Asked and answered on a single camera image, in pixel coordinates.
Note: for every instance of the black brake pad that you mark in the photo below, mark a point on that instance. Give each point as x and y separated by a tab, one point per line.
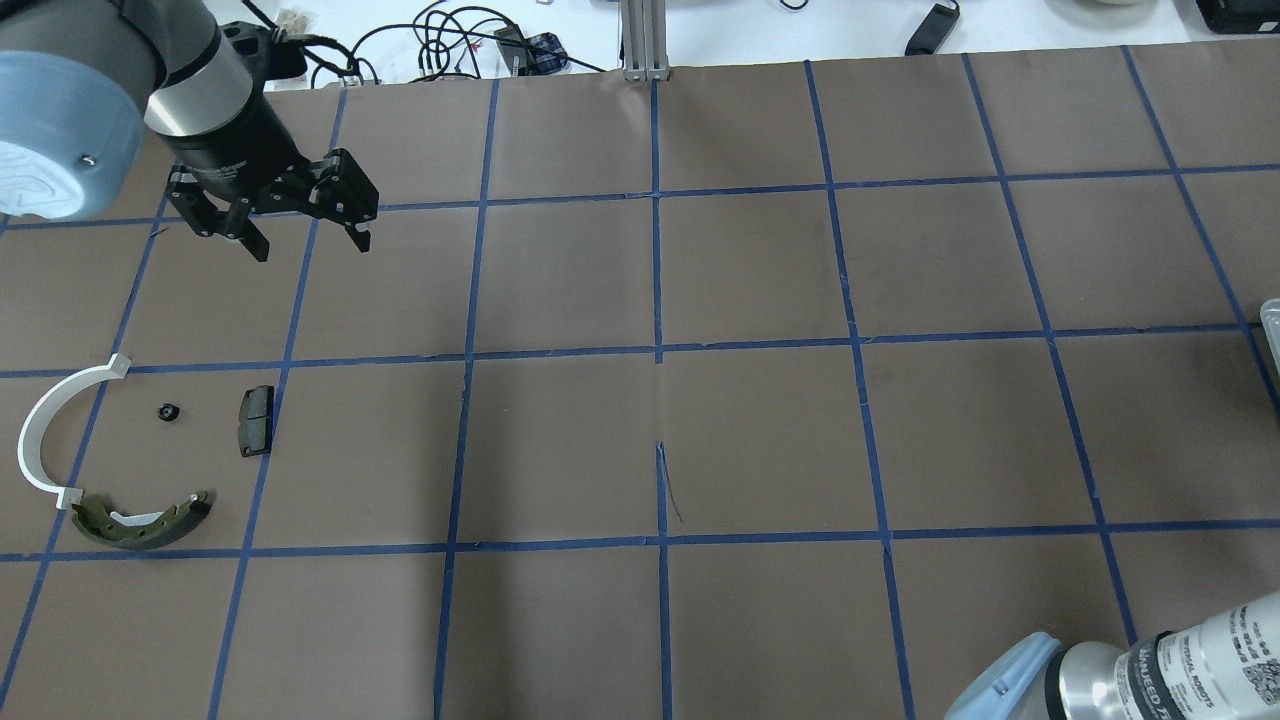
255	421

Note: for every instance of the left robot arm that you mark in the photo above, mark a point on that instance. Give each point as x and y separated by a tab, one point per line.
81	81

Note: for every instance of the black power adapter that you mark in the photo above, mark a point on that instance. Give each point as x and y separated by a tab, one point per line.
933	29

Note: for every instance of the white curved plastic part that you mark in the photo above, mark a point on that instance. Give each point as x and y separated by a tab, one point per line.
30	444

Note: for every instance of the olive green brake shoe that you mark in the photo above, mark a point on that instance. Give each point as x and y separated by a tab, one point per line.
94	519

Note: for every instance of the aluminium frame post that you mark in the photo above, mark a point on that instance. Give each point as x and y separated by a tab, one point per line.
644	52

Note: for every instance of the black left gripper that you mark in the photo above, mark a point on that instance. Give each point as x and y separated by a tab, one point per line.
232	146

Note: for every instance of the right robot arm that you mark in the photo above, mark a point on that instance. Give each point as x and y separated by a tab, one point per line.
1224	668

